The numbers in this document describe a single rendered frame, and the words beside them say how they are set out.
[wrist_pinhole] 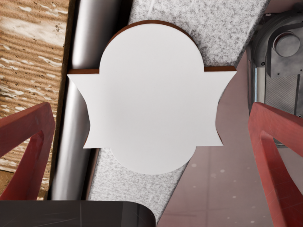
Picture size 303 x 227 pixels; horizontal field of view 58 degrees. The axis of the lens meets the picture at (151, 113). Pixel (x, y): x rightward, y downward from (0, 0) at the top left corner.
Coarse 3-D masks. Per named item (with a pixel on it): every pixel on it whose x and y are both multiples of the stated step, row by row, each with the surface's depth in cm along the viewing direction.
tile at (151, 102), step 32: (128, 32) 17; (160, 32) 17; (128, 64) 19; (160, 64) 19; (192, 64) 19; (96, 96) 20; (128, 96) 20; (160, 96) 20; (192, 96) 20; (96, 128) 22; (128, 128) 22; (160, 128) 22; (192, 128) 22; (128, 160) 24; (160, 160) 24
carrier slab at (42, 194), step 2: (40, 190) 26; (42, 190) 26; (40, 192) 26; (42, 192) 26; (44, 192) 26; (46, 192) 27; (38, 194) 26; (40, 194) 26; (42, 194) 26; (44, 194) 26; (46, 194) 27; (38, 196) 26; (40, 196) 26; (42, 196) 26; (44, 196) 26; (46, 196) 27; (38, 198) 26; (40, 198) 26; (42, 198) 26; (44, 198) 26; (46, 198) 28
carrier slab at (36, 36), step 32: (0, 0) 16; (32, 0) 16; (64, 0) 16; (0, 32) 17; (32, 32) 17; (64, 32) 17; (0, 64) 18; (32, 64) 18; (64, 64) 18; (0, 96) 19; (32, 96) 19; (0, 160) 23
